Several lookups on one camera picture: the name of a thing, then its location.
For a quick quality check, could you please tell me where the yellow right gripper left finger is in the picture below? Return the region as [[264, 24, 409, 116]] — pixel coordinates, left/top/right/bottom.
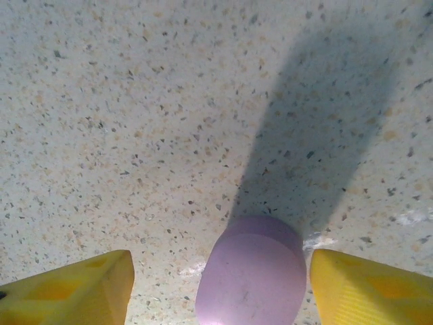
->
[[0, 249, 135, 325]]

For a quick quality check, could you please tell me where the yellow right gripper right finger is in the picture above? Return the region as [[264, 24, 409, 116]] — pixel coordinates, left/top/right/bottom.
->
[[310, 248, 433, 325]]

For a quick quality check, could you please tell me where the small purple lid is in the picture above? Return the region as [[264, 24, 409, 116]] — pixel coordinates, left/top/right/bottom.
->
[[194, 215, 308, 325]]

